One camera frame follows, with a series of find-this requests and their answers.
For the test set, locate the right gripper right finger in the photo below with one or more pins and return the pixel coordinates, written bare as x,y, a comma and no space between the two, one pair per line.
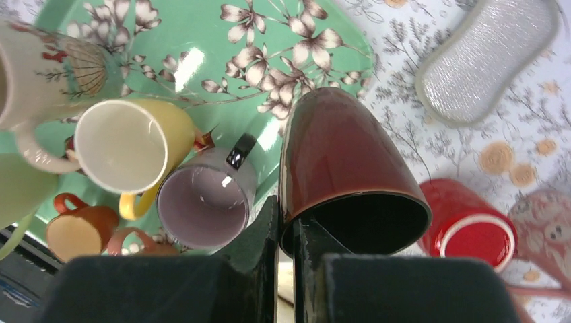
334,285

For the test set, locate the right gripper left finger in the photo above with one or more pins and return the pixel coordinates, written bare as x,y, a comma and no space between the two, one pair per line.
238,283

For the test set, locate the mauve mug black handle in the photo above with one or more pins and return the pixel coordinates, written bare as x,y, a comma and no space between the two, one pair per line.
206,202

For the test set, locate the dark brown mug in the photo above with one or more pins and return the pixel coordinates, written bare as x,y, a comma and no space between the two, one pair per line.
340,167

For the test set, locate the small orange mug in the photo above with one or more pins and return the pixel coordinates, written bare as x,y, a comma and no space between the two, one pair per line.
79,229

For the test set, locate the yellow mug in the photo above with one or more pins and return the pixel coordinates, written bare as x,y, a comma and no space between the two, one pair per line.
128,147

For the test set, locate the light green mug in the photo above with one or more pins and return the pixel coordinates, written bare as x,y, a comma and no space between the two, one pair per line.
23,190

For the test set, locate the cream floral tall mug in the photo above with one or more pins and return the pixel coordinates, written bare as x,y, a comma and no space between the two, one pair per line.
47,76

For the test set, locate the red mug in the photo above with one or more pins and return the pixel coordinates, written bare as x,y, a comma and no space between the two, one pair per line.
464,225

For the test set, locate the tall pink patterned mug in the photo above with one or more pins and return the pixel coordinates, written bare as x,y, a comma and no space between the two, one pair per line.
542,222

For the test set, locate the blue-topped tape roll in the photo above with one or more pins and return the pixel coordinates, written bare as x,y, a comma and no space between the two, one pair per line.
17,292

